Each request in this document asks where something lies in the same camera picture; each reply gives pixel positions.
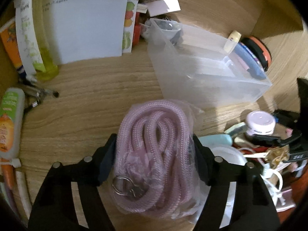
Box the gold foil wrapper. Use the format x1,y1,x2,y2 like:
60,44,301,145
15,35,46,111
264,146,289,169

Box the pink lidded jar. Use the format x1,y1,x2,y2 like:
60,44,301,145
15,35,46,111
245,110,276,136

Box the white round cream jar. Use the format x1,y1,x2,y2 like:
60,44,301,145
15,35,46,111
210,145,247,166

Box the pink rope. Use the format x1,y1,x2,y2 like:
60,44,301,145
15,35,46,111
110,99,205,220

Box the orange lip balm tube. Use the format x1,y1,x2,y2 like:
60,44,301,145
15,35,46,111
1,165,15,190

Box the blue patchwork pouch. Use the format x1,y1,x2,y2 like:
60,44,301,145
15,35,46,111
232,42,267,80

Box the black orange round case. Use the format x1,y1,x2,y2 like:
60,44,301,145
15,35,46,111
241,35,272,71

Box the metal nail clippers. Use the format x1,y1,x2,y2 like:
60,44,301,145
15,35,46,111
17,84,59,108

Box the green orange tube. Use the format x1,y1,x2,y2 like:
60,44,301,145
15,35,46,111
0,88,25,167

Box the cream small lotion bottle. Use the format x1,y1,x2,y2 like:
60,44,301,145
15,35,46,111
223,30,242,53

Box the clear plastic storage bin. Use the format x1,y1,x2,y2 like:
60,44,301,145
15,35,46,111
147,19,271,108

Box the yellow green spray bottle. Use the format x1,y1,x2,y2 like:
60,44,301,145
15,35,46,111
32,0,59,81

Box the glass bowl of trinkets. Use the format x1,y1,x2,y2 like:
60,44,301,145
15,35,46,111
141,18,182,45

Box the orange booklet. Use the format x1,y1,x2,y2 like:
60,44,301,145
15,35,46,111
1,17,26,79

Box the pink white small box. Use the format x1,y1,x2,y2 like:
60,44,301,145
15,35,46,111
147,0,181,17

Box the white standing paper folder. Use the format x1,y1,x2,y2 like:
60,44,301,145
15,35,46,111
42,0,127,64

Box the fruit pattern box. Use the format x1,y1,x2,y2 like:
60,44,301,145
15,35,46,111
122,0,138,53

